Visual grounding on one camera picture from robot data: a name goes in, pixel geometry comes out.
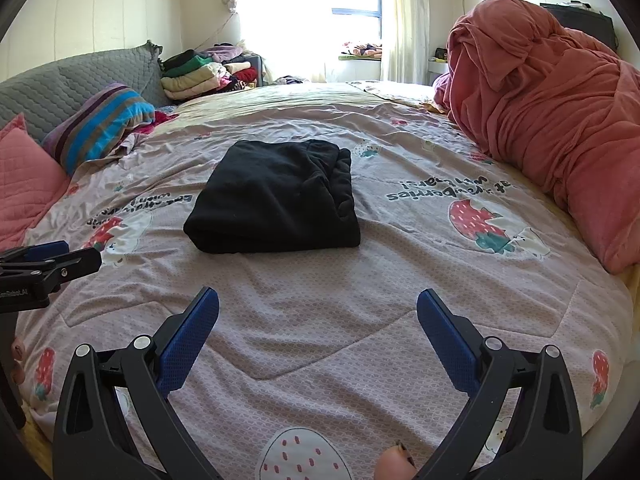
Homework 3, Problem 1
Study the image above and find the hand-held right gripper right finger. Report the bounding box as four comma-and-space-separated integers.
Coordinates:
415, 287, 584, 480

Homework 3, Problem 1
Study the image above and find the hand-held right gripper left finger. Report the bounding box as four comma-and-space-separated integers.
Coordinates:
52, 286, 223, 480

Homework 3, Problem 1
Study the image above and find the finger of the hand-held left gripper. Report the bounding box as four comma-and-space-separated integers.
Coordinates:
0, 240, 71, 265
29, 247, 102, 295

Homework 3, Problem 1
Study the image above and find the black sweater with orange cuffs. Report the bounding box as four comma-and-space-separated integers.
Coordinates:
182, 139, 362, 255

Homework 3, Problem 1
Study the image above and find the pile of folded clothes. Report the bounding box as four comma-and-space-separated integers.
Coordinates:
159, 44, 261, 102

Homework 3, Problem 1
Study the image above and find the person's left hand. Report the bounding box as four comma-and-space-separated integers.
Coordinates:
11, 337, 29, 386

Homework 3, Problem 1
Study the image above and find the person's right hand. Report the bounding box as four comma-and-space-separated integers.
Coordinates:
374, 441, 418, 480

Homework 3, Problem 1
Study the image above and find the pink quilted pillow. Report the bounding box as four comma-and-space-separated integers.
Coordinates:
0, 112, 71, 253

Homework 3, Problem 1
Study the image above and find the pink strawberry print quilt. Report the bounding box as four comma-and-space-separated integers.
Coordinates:
12, 80, 633, 480

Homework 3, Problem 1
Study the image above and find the striped purple blue pillow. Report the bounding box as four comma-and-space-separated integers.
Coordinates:
41, 82, 157, 177

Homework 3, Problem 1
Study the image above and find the grey quilted headboard cover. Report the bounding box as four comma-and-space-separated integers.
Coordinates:
0, 40, 173, 146

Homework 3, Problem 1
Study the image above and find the magenta cloth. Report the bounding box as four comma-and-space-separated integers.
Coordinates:
147, 110, 178, 133

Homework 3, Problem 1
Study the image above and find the coral pink blanket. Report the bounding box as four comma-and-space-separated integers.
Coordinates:
432, 0, 640, 276

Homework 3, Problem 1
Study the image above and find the white bedside table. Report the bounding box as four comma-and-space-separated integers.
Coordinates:
427, 47, 451, 86

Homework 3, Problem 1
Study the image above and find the multicoloured cloth pile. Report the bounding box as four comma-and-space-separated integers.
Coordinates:
340, 42, 383, 58

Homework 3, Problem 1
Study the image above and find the white curtain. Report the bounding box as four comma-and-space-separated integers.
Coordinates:
385, 0, 431, 83

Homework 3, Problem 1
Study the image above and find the black monitor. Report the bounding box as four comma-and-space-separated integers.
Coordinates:
540, 2, 616, 53

